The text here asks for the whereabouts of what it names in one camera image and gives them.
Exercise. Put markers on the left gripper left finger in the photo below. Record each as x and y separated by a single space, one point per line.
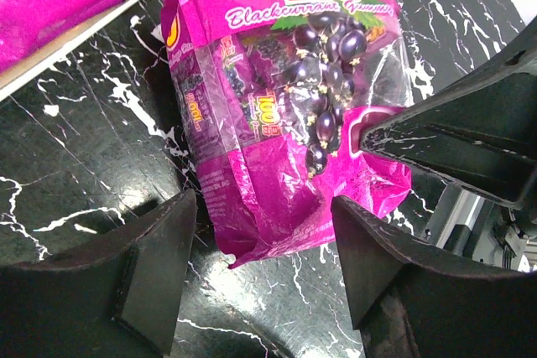
117 295

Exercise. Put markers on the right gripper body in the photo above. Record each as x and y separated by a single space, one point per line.
468 225

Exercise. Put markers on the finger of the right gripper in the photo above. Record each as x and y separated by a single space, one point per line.
479 132

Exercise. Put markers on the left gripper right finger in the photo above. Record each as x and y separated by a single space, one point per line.
408 298

